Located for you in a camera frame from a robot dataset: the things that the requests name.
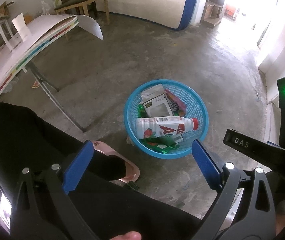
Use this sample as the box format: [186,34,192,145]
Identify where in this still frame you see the green snack bag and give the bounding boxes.
[137,105,183,154]

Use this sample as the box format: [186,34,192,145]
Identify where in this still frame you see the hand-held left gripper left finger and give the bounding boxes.
[10,141,100,240]

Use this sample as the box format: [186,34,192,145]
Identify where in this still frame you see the wooden chair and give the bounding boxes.
[54,0,110,25]

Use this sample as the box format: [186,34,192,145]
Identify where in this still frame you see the smartphone with lit screen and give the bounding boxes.
[0,179,12,228]

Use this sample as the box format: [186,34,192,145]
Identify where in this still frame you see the orange object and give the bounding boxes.
[224,2,236,20]

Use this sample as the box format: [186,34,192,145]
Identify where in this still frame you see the wooden crate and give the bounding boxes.
[202,0,224,28]

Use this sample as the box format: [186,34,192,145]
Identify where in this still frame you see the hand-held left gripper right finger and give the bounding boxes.
[192,139,276,240]

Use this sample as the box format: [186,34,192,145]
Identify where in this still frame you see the purple snack packet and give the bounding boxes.
[164,89,186,117]

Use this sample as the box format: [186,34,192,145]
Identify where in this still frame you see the pink slipper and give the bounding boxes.
[92,141,141,183]

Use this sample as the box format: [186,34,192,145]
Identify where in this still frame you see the white strawberry drink bottle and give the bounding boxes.
[136,116,199,139]

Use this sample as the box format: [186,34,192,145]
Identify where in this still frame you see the white paper cup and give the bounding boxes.
[12,12,30,42]

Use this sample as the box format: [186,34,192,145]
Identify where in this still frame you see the person's left hand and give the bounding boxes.
[107,231,142,240]

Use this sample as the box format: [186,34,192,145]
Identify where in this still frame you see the cardboard box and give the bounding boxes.
[0,1,14,15]

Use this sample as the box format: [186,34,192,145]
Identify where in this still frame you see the white printed plastic bag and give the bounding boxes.
[40,0,63,15]

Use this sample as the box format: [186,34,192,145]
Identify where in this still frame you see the blue plastic basket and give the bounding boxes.
[124,79,209,159]

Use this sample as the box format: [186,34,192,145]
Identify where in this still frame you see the white box package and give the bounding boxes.
[140,84,170,118]

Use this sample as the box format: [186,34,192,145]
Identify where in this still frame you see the white mattress with blue edge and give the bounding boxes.
[92,0,203,31]

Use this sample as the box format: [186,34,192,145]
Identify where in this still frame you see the person's black pants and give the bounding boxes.
[0,102,203,240]

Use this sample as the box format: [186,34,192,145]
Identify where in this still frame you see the grey metal table frame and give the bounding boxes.
[26,61,86,133]

